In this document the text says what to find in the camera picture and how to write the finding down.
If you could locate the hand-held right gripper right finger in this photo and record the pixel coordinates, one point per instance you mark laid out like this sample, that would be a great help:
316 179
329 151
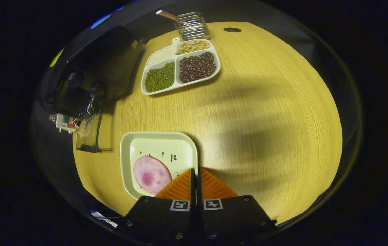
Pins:
235 218

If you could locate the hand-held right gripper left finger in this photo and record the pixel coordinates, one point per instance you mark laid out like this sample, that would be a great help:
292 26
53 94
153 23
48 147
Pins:
159 218

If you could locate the pink ham slice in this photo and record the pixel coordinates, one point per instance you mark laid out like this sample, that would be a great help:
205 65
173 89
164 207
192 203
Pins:
151 174

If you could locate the cream square plate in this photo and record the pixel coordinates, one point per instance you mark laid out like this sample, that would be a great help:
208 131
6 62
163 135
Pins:
159 143

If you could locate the black electric oven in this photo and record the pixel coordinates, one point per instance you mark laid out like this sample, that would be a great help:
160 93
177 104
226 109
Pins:
105 51

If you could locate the small white labelled bottle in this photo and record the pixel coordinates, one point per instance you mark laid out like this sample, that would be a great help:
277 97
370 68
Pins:
64 122

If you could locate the green mung beans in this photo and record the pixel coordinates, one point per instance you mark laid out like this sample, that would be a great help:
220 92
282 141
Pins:
159 77

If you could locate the red beans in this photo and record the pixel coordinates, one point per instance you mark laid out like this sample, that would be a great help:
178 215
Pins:
197 66

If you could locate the white divided plate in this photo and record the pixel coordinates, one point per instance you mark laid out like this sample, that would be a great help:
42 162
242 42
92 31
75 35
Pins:
161 54

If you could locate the yellow soybeans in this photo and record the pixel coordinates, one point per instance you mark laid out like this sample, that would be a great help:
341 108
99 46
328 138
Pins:
194 46

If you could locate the black table grommet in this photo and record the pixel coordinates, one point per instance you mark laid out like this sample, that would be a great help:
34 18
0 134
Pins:
232 29

